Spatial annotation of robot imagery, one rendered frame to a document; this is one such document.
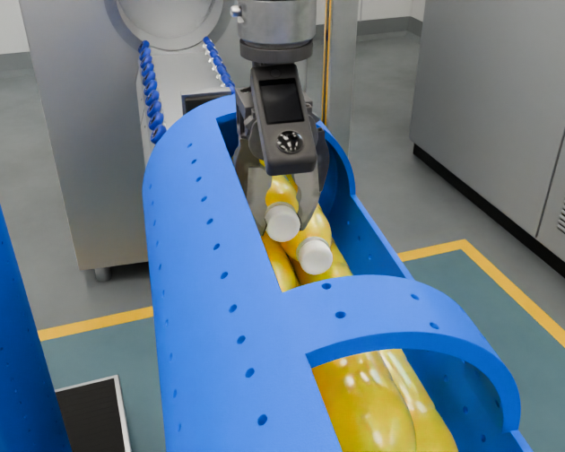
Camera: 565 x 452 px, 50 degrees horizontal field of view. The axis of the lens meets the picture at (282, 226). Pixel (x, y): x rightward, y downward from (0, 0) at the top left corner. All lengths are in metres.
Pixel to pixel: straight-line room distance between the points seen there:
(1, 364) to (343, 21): 1.00
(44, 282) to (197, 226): 2.08
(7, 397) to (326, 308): 1.01
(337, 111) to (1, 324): 0.86
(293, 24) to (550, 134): 2.08
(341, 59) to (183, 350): 1.04
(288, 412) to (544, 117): 2.30
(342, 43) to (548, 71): 1.29
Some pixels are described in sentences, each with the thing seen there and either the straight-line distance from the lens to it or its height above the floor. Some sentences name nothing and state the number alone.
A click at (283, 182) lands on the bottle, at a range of 0.71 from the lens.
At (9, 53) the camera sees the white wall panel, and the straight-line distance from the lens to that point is 5.14.
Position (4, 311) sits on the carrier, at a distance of 1.26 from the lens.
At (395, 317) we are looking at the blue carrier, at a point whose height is 1.23.
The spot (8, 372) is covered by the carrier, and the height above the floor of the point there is 0.63.
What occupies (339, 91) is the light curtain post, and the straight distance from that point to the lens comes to 1.46.
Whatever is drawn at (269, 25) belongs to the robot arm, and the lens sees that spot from 0.57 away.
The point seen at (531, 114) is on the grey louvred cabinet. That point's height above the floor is 0.58.
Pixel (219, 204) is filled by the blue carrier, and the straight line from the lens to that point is 0.58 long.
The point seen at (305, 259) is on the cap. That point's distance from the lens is 0.71.
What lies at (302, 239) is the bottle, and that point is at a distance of 0.72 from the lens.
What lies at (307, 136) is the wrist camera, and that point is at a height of 1.28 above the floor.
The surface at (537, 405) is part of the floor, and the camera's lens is 2.15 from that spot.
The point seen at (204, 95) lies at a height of 1.08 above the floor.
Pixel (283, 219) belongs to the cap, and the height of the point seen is 1.16.
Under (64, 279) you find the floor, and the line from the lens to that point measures 2.63.
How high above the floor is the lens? 1.51
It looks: 33 degrees down
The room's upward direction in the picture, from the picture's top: straight up
